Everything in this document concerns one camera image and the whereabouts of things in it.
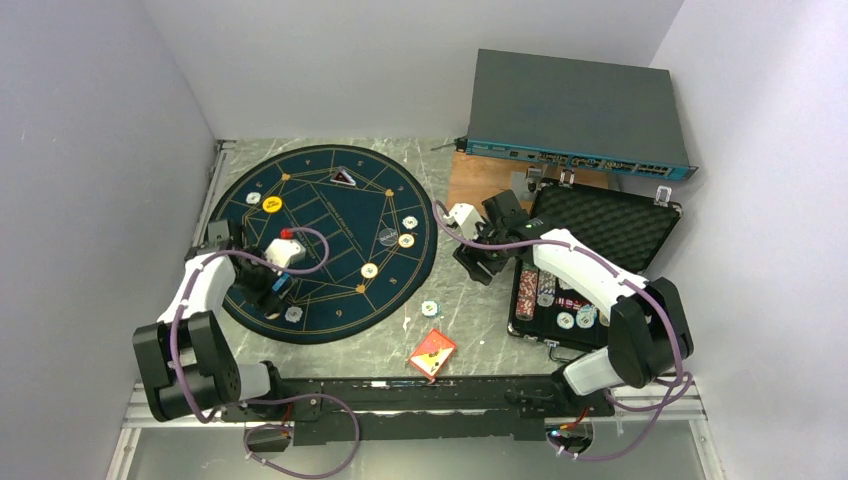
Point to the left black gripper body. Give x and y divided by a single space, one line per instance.
255 285

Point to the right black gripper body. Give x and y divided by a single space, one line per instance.
492 260

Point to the white chip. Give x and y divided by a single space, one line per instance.
253 198
293 314

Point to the yellow chip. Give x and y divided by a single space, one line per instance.
369 270
406 241

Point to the light blue 10 chip stack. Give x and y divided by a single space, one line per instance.
430 308

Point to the red playing card box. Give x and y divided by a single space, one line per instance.
432 354

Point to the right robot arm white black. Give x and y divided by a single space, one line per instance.
648 333

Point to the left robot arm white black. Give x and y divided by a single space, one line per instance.
185 363

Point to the blue round blind button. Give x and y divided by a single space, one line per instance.
281 284

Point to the wooden board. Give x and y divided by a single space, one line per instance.
475 178

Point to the red chip roll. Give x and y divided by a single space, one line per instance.
526 295

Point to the yellow round blind button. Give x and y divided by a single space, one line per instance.
272 204

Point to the blue grey chip roll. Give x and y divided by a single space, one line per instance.
546 289

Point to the grey dealer button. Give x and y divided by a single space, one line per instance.
388 237

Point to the black poker chip case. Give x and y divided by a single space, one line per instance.
628 230

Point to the round dark blue poker mat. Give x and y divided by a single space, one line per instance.
337 301

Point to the triangular red black marker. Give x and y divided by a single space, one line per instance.
341 176

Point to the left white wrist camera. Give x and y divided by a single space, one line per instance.
285 250

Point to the grey network switch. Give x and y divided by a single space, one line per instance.
577 114

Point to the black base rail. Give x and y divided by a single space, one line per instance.
520 407

